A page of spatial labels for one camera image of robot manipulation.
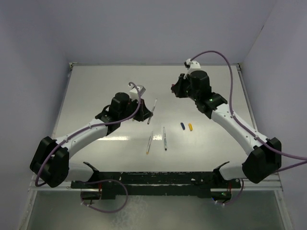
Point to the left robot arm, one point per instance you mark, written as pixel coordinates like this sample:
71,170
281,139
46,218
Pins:
51,161

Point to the purple marker pen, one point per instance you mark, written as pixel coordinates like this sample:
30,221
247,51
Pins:
152,111

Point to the blue marker pen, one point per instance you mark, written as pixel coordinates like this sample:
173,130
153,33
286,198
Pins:
164,138

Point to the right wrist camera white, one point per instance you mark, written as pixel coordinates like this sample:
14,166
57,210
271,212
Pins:
192,65

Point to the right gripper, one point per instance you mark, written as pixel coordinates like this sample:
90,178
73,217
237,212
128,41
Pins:
178,88

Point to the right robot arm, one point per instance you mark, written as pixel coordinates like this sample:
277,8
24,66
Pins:
262,157

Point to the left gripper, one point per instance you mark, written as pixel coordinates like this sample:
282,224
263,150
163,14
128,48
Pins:
143,113

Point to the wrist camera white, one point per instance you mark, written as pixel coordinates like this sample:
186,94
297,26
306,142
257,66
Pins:
192,65
135,91

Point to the aluminium frame rail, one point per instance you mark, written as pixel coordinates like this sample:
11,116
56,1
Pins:
271,183

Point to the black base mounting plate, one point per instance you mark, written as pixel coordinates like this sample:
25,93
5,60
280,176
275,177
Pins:
108,185

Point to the yellow marker pen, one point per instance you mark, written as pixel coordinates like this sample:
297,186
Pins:
149,142

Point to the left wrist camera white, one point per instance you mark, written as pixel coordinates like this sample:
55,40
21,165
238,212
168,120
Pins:
135,91

